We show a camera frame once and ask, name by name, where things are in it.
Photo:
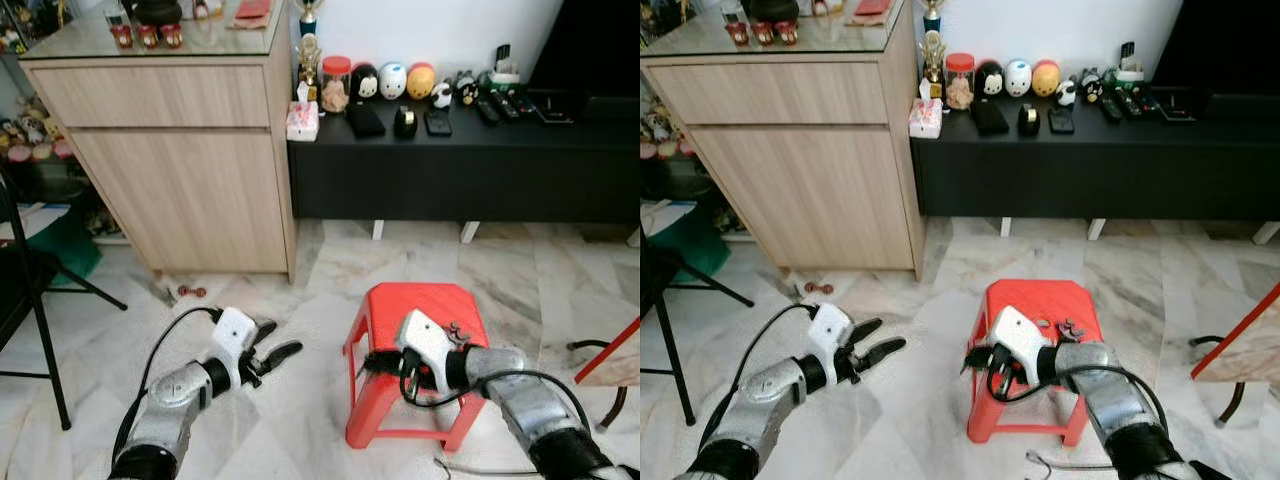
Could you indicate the small black flat pouch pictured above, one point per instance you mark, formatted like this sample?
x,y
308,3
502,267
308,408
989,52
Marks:
x,y
1061,120
438,123

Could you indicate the black round pot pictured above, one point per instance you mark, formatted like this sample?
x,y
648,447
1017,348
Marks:
x,y
772,8
157,10

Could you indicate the light wooden cabinet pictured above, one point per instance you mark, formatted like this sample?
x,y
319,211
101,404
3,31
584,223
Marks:
x,y
800,185
180,190

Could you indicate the red-lidded glass jar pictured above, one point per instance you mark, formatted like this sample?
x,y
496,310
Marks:
x,y
336,88
959,85

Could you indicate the orange yellow round figurine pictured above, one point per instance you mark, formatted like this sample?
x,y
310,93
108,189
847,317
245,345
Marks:
x,y
1046,79
421,82

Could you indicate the black remote control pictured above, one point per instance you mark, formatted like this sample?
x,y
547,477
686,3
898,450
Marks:
x,y
1131,104
487,112
1110,110
506,106

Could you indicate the pink tissue pack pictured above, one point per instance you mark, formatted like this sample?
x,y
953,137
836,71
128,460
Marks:
x,y
303,120
925,117

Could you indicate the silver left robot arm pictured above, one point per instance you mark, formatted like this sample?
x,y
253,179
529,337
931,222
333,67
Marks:
x,y
760,405
170,405

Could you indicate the red plastic stool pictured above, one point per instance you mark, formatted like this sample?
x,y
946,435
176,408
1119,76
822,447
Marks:
x,y
1030,300
375,400

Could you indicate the marble folding table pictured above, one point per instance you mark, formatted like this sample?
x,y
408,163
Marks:
x,y
615,360
1245,345

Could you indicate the black flat box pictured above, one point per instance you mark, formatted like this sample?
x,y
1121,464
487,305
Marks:
x,y
560,110
1185,107

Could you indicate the glass display shelf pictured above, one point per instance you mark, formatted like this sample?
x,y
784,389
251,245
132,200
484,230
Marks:
x,y
658,125
30,130

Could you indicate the gold blue trophy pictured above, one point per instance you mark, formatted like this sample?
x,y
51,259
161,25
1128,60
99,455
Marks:
x,y
310,60
933,58

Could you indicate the black tv console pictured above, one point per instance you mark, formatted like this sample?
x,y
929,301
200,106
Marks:
x,y
450,175
1080,175

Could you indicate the small panda figurine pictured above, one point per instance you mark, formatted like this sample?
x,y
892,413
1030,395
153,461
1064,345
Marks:
x,y
441,96
1066,93

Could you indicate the black television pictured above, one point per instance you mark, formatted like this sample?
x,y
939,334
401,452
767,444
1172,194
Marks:
x,y
590,45
1220,45

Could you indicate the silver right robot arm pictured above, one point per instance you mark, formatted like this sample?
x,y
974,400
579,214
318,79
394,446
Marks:
x,y
1115,400
530,410

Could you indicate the red packet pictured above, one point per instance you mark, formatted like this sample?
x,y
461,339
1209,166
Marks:
x,y
252,10
873,8

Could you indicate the black wallet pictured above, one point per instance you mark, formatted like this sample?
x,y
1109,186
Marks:
x,y
990,118
365,120

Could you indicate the green white phone cradle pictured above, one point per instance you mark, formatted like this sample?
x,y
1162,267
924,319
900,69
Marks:
x,y
504,72
1129,69

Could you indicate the teal green bag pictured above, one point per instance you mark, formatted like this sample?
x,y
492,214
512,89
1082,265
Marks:
x,y
712,245
65,250

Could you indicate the white round figurine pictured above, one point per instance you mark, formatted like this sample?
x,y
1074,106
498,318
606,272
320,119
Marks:
x,y
393,82
1017,79

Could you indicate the small red dumbbell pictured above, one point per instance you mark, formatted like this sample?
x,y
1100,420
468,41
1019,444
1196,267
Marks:
x,y
192,292
817,289

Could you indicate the small red jar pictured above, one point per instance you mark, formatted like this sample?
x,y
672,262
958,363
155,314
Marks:
x,y
788,34
764,34
121,36
171,37
147,37
739,33

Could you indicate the black mouse figurine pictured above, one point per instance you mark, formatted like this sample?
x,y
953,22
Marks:
x,y
365,83
989,80

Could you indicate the black folding chair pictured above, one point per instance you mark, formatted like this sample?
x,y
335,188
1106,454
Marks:
x,y
655,275
15,280

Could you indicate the black white figurine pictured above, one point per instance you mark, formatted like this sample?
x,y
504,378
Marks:
x,y
467,88
1091,85

